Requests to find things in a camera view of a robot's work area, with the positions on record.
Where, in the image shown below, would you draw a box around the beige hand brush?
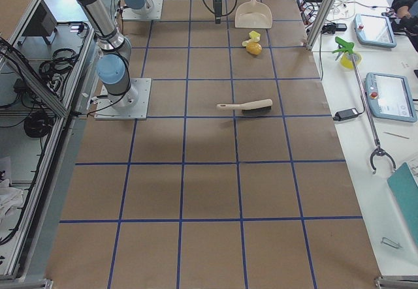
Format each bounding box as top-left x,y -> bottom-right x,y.
216,99 -> 273,115

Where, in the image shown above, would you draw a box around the green handled scissors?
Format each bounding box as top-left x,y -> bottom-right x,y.
332,37 -> 355,60

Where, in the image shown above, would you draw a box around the aluminium frame post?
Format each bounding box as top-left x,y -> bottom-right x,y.
306,0 -> 335,50

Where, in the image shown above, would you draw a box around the teach pendant far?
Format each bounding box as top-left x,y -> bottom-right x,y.
353,14 -> 397,48

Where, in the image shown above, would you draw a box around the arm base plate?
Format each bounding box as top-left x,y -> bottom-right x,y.
94,78 -> 152,120
122,0 -> 164,22

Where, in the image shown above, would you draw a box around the black cable bundle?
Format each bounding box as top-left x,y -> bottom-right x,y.
39,48 -> 76,89

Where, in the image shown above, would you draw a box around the teach pendant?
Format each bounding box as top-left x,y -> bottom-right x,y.
365,72 -> 417,123
353,14 -> 397,48

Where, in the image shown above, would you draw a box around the white crumpled cloth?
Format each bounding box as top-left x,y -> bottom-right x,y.
0,158 -> 24,234

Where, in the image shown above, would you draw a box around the black power adapter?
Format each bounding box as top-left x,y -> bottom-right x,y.
333,108 -> 360,121

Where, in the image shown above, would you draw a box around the yellow tape roll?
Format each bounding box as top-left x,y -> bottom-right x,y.
340,52 -> 362,70

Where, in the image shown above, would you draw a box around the long reacher grabber tool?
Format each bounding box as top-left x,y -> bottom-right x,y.
352,57 -> 396,174

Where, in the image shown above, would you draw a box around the teach pendant near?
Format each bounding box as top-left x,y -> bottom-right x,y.
365,72 -> 417,123

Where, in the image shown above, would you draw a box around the teal notebook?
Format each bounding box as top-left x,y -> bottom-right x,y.
387,162 -> 417,239

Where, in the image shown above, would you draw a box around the beige plastic dustpan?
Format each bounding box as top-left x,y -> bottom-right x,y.
234,0 -> 273,29

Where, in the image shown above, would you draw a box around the orange bread roll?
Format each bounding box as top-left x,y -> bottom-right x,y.
246,42 -> 263,55

